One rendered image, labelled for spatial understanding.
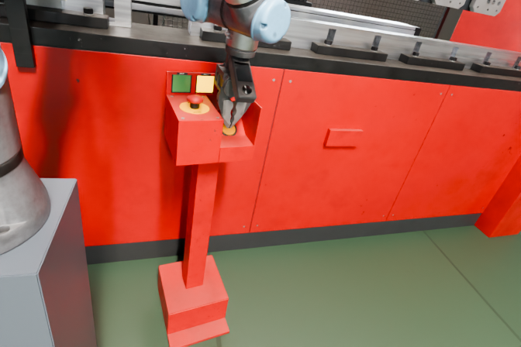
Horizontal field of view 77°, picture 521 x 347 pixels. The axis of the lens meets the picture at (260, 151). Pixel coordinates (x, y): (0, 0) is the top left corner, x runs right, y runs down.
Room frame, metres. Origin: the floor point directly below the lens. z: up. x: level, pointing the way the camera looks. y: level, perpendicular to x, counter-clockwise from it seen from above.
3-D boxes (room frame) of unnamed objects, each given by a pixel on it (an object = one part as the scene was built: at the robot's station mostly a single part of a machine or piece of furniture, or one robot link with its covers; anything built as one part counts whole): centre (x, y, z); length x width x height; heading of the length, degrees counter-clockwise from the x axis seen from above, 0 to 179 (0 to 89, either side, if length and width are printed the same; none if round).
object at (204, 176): (0.76, 0.14, 0.39); 0.06 x 0.06 x 0.54; 30
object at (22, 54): (0.76, 0.63, 0.88); 0.14 x 0.04 x 0.22; 23
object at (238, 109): (0.80, 0.09, 0.77); 0.06 x 0.03 x 0.09; 30
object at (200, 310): (0.74, 0.13, 0.06); 0.25 x 0.20 x 0.12; 30
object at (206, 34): (1.11, 0.12, 0.89); 0.30 x 0.05 x 0.03; 113
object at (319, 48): (1.27, -0.25, 0.89); 0.30 x 0.05 x 0.03; 113
